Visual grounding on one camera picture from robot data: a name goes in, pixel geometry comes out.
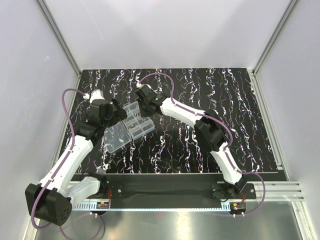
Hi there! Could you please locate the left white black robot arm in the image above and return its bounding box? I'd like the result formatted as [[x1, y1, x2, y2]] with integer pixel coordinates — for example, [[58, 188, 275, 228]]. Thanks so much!
[[25, 90, 127, 230]]

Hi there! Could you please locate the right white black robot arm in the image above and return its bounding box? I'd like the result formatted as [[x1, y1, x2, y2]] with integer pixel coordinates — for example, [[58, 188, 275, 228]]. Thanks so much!
[[136, 83, 247, 198]]

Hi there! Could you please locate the clear plastic compartment box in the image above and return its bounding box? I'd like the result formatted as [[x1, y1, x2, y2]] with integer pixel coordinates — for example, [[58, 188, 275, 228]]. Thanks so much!
[[102, 101, 155, 154]]

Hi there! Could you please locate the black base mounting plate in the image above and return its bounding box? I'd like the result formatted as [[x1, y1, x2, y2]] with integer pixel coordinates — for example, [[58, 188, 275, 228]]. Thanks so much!
[[77, 172, 256, 201]]

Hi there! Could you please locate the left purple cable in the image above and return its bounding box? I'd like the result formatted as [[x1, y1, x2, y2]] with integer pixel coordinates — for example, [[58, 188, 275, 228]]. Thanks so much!
[[31, 88, 106, 240]]

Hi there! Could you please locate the purple cable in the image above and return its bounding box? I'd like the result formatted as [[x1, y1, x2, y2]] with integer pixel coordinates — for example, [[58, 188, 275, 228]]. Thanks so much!
[[137, 72, 267, 217], [31, 88, 106, 240]]

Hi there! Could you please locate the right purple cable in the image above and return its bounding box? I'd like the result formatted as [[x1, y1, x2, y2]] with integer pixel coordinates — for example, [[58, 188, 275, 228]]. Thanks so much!
[[137, 72, 267, 217]]

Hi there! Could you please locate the left aluminium frame post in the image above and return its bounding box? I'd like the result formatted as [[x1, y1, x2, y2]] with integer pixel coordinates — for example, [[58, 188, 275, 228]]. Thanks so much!
[[35, 0, 82, 78]]

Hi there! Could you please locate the aluminium frame post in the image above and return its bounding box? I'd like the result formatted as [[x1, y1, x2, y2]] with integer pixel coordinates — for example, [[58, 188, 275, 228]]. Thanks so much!
[[35, 0, 82, 78], [252, 0, 300, 76]]

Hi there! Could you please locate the right aluminium frame post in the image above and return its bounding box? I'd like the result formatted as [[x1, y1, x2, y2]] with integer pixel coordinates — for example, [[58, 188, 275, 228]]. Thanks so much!
[[252, 0, 300, 76]]

